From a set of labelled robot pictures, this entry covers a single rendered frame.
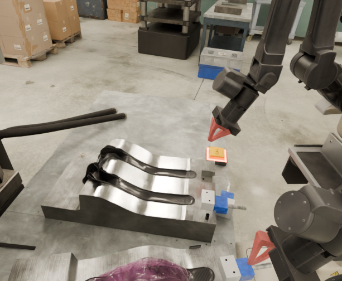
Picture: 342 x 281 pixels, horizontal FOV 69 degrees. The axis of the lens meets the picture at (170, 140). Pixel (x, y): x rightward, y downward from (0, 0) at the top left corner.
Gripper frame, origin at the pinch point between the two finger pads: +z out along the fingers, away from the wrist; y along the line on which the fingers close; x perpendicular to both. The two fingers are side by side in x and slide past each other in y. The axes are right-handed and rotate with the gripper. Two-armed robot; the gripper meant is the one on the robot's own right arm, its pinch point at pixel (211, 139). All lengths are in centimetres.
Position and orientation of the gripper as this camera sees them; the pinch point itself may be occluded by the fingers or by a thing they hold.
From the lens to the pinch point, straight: 80.1
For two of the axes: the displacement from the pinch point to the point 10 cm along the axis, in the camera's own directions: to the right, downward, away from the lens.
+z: -5.0, 7.2, 4.9
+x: 8.6, 3.7, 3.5
